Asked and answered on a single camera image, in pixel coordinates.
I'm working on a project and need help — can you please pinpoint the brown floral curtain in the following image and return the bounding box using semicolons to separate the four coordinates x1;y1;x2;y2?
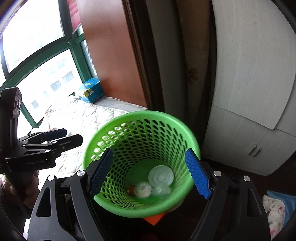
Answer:
129;0;214;139

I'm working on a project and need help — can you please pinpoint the blue tissue box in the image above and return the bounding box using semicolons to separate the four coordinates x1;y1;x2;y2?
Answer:
79;77;104;103

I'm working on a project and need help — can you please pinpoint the green window frame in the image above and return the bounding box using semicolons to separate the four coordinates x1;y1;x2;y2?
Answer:
0;0;97;129

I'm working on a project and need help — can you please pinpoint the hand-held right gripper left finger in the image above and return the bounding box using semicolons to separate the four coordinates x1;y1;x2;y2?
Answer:
28;148;114;241

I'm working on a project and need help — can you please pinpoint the brown wooden panel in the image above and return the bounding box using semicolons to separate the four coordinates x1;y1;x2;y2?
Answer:
76;0;148;108

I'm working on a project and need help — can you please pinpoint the pink window blind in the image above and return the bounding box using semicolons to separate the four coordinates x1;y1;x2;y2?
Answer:
67;0;81;30

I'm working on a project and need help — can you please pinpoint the small round labelled container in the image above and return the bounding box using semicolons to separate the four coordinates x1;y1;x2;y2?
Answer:
134;182;152;198

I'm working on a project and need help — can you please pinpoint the round white container lid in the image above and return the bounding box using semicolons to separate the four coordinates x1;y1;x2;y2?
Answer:
148;165;174;187

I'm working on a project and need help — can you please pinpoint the blue cloth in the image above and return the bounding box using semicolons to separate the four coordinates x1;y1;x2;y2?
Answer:
266;190;292;209

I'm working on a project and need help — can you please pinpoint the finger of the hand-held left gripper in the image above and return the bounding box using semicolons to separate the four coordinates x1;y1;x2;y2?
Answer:
23;134;83;160
20;128;67;142

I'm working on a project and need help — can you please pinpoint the beige apartment building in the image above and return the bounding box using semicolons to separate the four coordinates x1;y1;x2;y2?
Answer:
30;58;75;109

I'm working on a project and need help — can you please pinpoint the white quilted mat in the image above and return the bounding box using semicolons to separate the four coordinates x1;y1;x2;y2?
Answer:
30;95;131;180

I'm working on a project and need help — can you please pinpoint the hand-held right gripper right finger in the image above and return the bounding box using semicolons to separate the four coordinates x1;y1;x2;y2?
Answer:
185;149;272;241

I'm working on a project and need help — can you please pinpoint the orange plastic piece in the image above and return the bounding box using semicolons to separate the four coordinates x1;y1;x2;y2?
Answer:
142;211;167;226

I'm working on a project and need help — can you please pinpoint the white wardrobe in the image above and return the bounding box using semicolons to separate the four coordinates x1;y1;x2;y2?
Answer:
201;0;296;176

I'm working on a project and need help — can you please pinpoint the floral cloth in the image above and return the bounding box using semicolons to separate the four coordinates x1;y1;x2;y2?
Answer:
262;195;287;240

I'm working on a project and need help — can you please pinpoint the person's left hand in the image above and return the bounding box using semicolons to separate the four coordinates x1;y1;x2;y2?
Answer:
0;171;40;208

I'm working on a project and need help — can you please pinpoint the green plastic basket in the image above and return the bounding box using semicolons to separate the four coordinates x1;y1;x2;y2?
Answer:
82;111;201;219

